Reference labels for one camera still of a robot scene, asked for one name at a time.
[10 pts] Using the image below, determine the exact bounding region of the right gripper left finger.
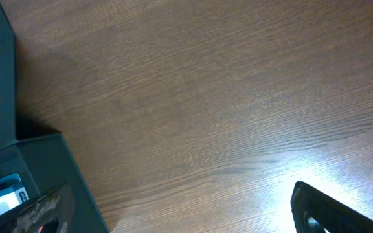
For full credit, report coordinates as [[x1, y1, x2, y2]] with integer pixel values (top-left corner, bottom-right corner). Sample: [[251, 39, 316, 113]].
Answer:
[[0, 183, 74, 233]]

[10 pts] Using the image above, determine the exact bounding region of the black open cardboard box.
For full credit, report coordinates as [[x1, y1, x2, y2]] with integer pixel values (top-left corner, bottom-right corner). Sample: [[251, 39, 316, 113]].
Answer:
[[0, 4, 107, 232]]

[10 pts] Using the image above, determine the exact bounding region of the blue precision screwdriver set box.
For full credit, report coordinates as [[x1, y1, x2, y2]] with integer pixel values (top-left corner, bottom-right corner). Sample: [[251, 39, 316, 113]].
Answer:
[[0, 173, 29, 216]]

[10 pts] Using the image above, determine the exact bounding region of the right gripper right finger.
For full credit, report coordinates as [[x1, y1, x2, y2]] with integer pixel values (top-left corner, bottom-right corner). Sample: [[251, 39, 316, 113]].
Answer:
[[291, 181, 373, 233]]

